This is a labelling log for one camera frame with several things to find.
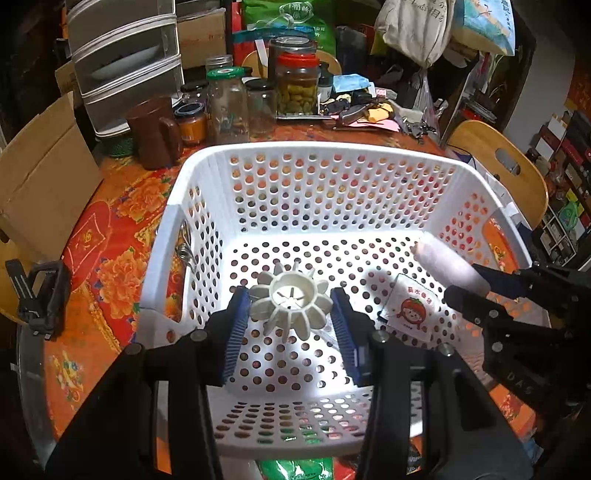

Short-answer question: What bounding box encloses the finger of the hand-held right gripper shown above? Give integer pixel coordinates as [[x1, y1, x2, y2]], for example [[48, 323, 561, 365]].
[[444, 285, 522, 340], [470, 263, 546, 298]]

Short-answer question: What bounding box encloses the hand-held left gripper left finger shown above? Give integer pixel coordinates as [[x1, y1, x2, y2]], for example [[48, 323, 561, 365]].
[[45, 286, 253, 480]]

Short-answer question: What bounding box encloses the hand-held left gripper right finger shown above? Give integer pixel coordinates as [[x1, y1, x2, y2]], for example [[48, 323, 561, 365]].
[[329, 287, 523, 480]]

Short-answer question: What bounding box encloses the white soft roll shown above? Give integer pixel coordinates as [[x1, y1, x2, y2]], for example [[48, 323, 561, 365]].
[[413, 233, 491, 296]]

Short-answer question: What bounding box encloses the white plastic gear-shaped slicer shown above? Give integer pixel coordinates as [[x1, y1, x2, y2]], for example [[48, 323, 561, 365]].
[[249, 260, 334, 343]]

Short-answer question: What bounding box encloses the white perforated plastic basket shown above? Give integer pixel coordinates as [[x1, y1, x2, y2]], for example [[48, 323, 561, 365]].
[[134, 141, 533, 459]]

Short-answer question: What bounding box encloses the white packet with strawberry face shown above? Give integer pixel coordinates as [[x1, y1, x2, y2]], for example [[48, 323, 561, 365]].
[[378, 272, 447, 350]]

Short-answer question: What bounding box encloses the metal spring clip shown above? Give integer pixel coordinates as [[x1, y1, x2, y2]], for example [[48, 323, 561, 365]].
[[175, 223, 198, 278]]

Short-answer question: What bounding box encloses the shelf with boxes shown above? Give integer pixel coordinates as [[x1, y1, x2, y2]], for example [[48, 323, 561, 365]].
[[525, 105, 591, 269]]

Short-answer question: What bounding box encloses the green packet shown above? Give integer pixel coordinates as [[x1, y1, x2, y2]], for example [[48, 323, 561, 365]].
[[255, 456, 336, 480]]

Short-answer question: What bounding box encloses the clear plastic bag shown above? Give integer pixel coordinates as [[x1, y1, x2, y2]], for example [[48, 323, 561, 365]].
[[410, 69, 438, 136]]

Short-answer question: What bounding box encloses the black clamp stand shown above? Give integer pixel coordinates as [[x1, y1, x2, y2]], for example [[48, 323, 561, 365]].
[[4, 259, 73, 339]]

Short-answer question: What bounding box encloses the orange jar with dark lid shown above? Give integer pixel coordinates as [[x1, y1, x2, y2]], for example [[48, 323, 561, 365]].
[[174, 102, 209, 145]]

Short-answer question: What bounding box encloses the brown mug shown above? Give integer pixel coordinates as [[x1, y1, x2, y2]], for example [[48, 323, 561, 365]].
[[125, 96, 184, 171]]

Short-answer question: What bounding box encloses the metal tray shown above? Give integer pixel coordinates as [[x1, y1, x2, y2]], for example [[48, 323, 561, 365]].
[[276, 110, 334, 123]]

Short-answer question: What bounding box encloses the empty glass jar black lid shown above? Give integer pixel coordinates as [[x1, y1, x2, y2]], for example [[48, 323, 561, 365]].
[[244, 79, 278, 140]]

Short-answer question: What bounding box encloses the glass jar with green lid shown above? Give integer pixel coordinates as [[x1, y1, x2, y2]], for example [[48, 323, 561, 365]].
[[206, 66, 251, 147]]

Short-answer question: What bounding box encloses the small glass jar black lid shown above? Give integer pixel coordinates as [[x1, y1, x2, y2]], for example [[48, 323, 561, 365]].
[[180, 80, 209, 105]]

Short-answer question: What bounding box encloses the blue face mask packet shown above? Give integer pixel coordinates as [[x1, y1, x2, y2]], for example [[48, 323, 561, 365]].
[[332, 73, 371, 94]]

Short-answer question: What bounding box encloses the open cardboard box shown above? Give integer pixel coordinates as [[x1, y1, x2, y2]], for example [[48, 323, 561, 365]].
[[0, 91, 105, 265]]

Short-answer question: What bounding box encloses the pickle jar with red lid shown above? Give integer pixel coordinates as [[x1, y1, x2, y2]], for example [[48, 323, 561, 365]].
[[275, 52, 321, 117]]

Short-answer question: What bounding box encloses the blue and white bag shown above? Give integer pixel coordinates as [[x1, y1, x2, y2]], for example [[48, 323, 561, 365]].
[[451, 0, 519, 57]]

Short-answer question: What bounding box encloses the beige tote bag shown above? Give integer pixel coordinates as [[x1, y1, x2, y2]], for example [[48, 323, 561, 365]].
[[373, 0, 456, 68]]

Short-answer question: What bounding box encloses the small lidless glass jar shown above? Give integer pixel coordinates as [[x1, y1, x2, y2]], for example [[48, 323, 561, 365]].
[[205, 54, 234, 75]]

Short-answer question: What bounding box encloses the round-backed wooden chair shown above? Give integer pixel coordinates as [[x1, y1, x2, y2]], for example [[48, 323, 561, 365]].
[[242, 49, 343, 78]]

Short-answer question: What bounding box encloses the red paper bag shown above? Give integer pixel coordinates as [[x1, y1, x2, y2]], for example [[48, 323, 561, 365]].
[[230, 30, 271, 66]]

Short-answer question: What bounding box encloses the large glass jar black lid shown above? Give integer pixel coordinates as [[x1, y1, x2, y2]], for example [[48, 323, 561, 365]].
[[267, 36, 319, 63]]

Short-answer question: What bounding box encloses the closed cardboard box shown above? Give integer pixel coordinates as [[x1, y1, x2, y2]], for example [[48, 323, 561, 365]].
[[177, 8, 228, 71]]

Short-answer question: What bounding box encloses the white drawer organiser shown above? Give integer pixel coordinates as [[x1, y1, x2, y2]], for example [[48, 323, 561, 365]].
[[64, 0, 185, 140]]

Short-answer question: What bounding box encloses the green printed bag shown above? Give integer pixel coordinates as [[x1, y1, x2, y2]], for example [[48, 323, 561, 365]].
[[242, 0, 338, 57]]

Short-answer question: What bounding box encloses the wooden chair with handle hole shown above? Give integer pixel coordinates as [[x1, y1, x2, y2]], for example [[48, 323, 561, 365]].
[[446, 119, 550, 230]]

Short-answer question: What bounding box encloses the green ribbed ring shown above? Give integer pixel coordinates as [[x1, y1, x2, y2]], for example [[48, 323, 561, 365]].
[[98, 135, 135, 158]]

